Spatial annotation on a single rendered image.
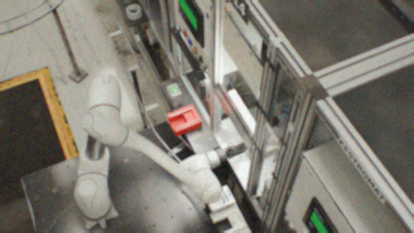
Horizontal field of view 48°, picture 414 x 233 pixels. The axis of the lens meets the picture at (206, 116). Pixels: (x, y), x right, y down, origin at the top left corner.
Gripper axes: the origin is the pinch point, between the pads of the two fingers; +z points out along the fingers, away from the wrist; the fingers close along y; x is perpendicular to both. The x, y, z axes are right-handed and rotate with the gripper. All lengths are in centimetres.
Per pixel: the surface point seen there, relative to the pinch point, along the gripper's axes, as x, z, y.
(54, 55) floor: 201, -81, -101
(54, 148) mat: 108, -105, -99
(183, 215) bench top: -9, -45, -33
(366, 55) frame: -37, 10, 101
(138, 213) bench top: 3, -67, -33
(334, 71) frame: -38, -1, 101
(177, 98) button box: 43.1, -23.3, -1.9
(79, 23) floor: 228, -50, -101
